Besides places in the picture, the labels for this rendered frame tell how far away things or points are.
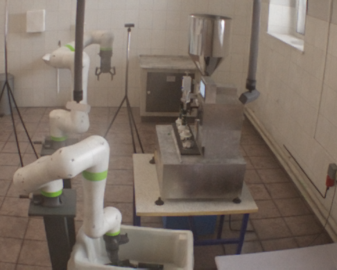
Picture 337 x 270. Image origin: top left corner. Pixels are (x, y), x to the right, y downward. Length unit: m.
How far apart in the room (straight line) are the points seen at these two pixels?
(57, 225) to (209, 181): 0.92
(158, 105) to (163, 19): 1.30
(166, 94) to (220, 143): 3.23
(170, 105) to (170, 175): 3.31
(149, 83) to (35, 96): 1.92
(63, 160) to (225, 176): 1.13
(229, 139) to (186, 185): 0.36
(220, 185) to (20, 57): 4.48
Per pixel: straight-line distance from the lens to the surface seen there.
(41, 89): 6.36
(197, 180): 2.40
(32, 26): 6.06
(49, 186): 2.05
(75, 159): 1.60
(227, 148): 2.42
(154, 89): 5.53
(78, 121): 2.56
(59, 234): 2.22
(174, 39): 6.10
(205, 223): 3.43
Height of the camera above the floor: 2.06
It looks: 22 degrees down
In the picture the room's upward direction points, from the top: 4 degrees clockwise
